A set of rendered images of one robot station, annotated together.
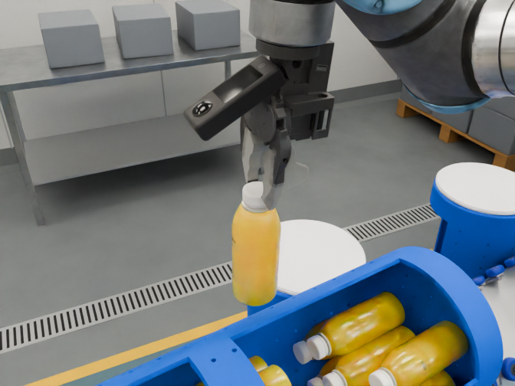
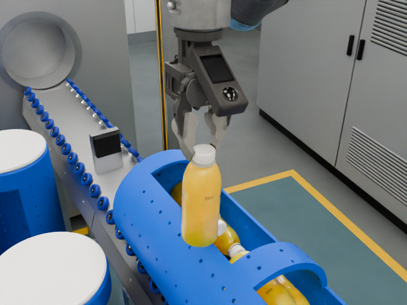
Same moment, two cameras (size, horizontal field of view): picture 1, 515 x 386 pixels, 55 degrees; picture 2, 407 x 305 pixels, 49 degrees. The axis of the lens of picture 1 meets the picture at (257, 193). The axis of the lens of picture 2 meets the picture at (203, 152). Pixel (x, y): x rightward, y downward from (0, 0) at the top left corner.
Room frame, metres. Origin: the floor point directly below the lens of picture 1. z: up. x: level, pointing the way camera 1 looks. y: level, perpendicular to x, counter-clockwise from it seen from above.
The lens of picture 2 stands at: (0.54, 0.63, 1.83)
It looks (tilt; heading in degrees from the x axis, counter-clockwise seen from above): 32 degrees down; 270
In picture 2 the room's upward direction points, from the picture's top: straight up
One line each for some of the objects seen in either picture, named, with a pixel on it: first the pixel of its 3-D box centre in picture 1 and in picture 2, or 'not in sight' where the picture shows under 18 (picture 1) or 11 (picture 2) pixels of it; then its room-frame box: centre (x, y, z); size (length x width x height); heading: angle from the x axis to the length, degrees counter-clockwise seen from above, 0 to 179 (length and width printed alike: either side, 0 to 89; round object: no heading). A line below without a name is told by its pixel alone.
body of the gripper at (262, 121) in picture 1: (287, 89); (196, 65); (0.56, -0.04, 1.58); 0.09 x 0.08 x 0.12; 119
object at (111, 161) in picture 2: not in sight; (107, 151); (0.88, -0.69, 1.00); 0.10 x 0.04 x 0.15; 31
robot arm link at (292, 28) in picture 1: (289, 17); (197, 12); (0.55, -0.03, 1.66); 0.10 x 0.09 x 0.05; 28
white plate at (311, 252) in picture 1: (306, 254); (46, 273); (0.91, -0.12, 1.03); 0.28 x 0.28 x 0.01
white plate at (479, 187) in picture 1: (485, 187); (3, 150); (1.22, -0.66, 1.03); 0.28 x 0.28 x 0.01
